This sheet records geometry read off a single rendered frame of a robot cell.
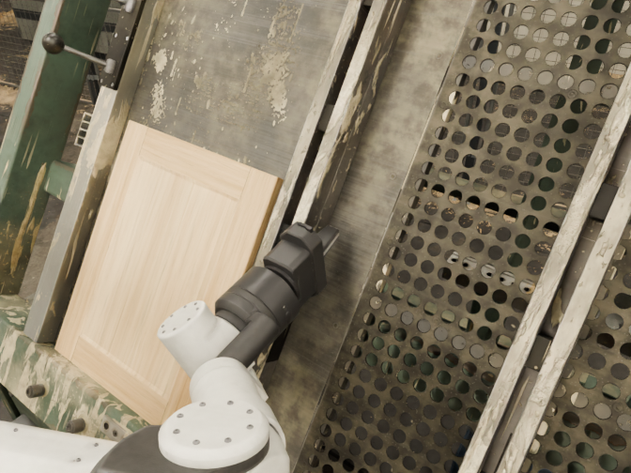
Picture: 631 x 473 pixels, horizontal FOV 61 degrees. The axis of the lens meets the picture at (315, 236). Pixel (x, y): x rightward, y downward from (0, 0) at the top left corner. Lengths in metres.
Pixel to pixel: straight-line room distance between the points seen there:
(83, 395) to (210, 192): 0.45
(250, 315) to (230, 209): 0.31
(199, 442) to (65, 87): 1.07
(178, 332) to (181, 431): 0.23
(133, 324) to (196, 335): 0.44
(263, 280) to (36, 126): 0.80
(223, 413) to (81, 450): 0.10
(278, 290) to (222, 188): 0.31
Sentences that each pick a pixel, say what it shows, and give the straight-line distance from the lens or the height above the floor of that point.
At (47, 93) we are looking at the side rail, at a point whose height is 1.28.
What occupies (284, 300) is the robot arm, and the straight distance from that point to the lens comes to 0.67.
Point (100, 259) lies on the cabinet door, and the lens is 1.12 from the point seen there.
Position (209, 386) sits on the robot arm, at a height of 1.30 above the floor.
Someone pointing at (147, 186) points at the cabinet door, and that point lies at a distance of 1.05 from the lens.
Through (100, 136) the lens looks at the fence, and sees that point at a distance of 1.14.
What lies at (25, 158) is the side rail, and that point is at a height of 1.16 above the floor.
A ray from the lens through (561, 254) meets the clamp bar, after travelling 0.66.
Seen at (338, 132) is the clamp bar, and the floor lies 1.39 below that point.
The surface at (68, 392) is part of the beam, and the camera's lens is 1.15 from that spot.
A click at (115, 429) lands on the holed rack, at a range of 1.05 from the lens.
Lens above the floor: 1.72
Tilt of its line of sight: 37 degrees down
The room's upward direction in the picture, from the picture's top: straight up
